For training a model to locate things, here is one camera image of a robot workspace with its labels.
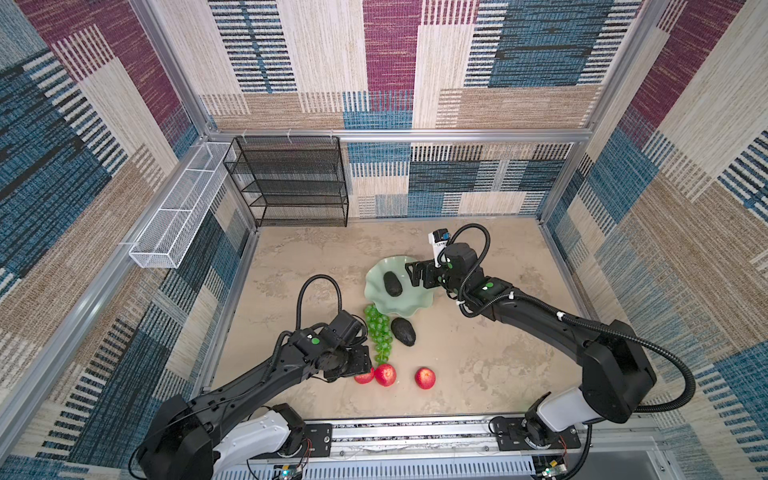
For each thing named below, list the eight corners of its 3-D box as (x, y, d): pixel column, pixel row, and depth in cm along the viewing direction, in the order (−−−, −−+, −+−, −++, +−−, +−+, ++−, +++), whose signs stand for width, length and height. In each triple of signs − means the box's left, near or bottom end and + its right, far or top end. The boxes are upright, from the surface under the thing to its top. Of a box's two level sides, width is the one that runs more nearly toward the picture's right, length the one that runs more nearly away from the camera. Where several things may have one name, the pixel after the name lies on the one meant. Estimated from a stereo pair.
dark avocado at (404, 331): (405, 350, 89) (405, 345, 86) (388, 327, 93) (388, 322, 91) (419, 340, 91) (420, 335, 88) (402, 318, 95) (402, 312, 92)
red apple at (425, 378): (415, 389, 82) (416, 385, 79) (414, 372, 85) (415, 367, 82) (434, 389, 82) (436, 385, 79) (433, 372, 85) (434, 367, 82)
